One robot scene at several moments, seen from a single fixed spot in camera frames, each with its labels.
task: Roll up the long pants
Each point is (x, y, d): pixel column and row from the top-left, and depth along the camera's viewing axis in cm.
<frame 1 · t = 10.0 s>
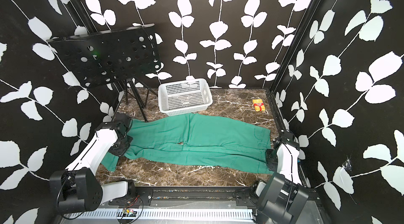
left hand: (127, 145, 82), fingers closed
right hand: (267, 157, 82), fingers closed
green long pants: (197, 139, 97), on the table
white plastic basket: (183, 98, 117), on the table
yellow red small box: (259, 105, 113), on the table

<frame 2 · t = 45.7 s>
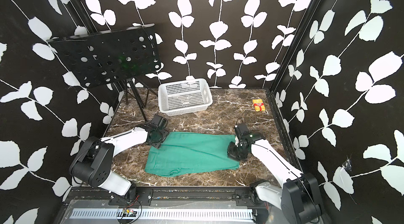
left hand: (167, 134, 93), fingers open
right hand: (226, 152, 81), fingers closed
green long pants: (186, 152, 89), point 2 cm above the table
the other named things where they were.

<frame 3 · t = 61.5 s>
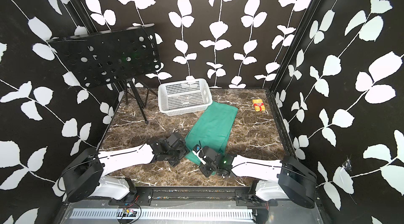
left hand: (189, 152, 84), fingers open
right hand: (199, 163, 81), fingers closed
green long pants: (213, 128, 98), point 3 cm above the table
the other named things where they were.

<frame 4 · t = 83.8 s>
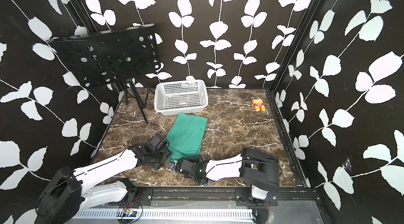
left hand: (171, 153, 84), fingers open
right hand: (186, 159, 84), fingers closed
green long pants: (185, 137, 92), point 4 cm above the table
the other named things where they were.

